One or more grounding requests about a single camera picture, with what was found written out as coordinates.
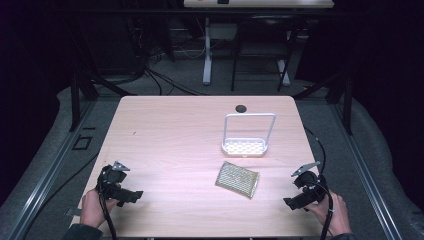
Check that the black chair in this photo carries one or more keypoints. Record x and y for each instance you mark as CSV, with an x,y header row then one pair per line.
x,y
263,23

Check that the black table grommet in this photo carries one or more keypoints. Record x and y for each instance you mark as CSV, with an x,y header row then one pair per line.
x,y
240,108

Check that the person's left hand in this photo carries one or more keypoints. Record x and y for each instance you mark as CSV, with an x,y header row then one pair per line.
x,y
91,210

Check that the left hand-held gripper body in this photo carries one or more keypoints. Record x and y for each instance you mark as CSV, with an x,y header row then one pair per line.
x,y
111,181

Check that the person's right hand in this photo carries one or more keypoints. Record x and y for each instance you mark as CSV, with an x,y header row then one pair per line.
x,y
335,215

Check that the white background desk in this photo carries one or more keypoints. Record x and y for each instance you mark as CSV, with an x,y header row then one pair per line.
x,y
258,3

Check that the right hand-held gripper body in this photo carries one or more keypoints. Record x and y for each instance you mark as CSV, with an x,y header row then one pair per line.
x,y
310,186

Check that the aluminium floor rail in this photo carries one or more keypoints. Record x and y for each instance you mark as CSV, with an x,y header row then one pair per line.
x,y
40,193
370,186

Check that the black metal frame post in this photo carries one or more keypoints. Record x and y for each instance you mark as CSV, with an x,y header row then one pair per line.
x,y
75,103
348,106

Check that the yellow-green scouring sponge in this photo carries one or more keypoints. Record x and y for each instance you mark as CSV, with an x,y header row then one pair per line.
x,y
237,179

